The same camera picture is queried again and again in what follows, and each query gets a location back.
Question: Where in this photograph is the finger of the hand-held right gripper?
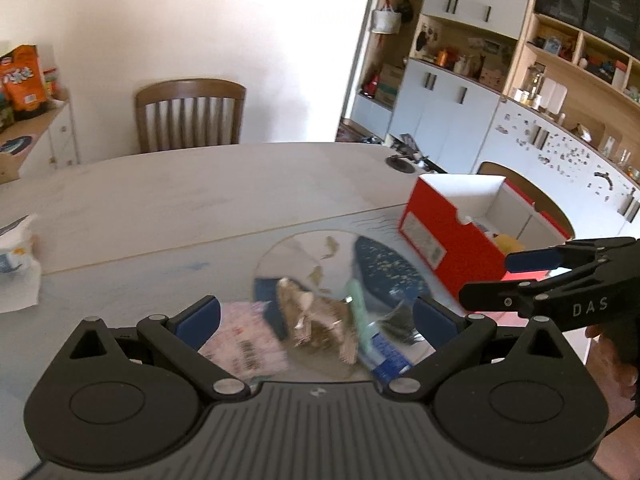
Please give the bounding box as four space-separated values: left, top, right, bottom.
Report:
459 270 591 318
505 237 638 273

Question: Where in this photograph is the yellow soft item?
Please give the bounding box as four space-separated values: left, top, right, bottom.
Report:
492 234 526 253

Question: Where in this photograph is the hanging pale tote bag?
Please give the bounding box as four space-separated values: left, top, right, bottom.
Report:
371 2 402 34

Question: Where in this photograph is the white plastic bag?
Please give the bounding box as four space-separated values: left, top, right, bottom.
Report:
0 214 43 313

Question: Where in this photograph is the green and blue tube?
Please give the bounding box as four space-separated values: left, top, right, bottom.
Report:
345 280 416 381

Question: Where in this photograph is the glass jar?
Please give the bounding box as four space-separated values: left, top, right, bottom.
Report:
525 62 546 98

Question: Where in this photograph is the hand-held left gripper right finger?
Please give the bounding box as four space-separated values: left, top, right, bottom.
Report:
380 296 576 403

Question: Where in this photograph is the clear bag of dark bits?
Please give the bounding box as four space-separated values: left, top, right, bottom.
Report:
380 300 426 346

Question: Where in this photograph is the orange snack bag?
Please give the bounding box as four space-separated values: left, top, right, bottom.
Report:
0 45 48 121

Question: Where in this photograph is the small dark blue pouch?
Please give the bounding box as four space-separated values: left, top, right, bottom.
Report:
254 277 286 333

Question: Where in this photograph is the arched wooden chair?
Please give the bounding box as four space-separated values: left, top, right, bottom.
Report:
475 161 576 241

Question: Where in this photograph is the white wooden wall cabinet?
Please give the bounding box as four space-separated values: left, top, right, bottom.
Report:
345 0 640 241

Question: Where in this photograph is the silver foil wrapper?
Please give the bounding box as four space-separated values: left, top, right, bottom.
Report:
275 277 361 366

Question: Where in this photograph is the white side cabinet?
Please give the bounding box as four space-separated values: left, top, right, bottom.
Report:
0 95 81 186

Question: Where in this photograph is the white desktop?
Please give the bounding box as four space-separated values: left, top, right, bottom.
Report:
0 142 591 480

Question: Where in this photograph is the brown wooden slatted chair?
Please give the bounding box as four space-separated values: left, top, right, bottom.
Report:
134 78 247 155

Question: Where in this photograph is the red lidded jar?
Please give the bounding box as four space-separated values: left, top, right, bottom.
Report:
42 57 61 97

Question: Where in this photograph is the pink printed packet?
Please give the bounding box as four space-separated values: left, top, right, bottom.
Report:
200 301 288 378

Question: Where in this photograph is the red cardboard box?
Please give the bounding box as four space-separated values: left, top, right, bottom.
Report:
398 174 576 301

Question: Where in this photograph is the person's right hand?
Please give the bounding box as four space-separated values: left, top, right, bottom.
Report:
586 325 640 401

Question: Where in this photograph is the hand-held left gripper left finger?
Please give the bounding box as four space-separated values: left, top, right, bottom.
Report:
67 296 251 402

